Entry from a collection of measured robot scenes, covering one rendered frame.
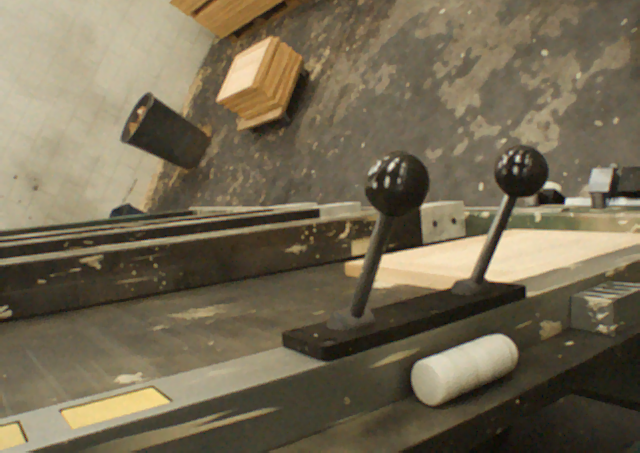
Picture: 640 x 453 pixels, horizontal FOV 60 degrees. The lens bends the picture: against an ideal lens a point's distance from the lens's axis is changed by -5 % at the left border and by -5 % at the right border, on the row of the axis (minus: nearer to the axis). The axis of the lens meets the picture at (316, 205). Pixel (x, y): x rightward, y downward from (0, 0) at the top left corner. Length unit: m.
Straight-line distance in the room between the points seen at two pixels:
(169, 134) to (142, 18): 1.86
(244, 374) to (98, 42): 6.06
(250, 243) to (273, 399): 0.58
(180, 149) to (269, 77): 1.44
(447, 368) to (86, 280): 0.55
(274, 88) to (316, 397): 3.73
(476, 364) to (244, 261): 0.56
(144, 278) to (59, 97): 5.29
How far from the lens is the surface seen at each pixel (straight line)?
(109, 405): 0.32
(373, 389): 0.37
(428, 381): 0.37
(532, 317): 0.49
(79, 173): 5.98
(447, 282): 0.70
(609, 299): 0.54
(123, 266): 0.82
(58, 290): 0.80
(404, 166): 0.32
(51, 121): 6.00
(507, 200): 0.43
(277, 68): 4.09
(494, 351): 0.40
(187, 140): 5.18
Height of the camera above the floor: 1.75
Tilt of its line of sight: 31 degrees down
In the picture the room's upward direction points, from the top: 60 degrees counter-clockwise
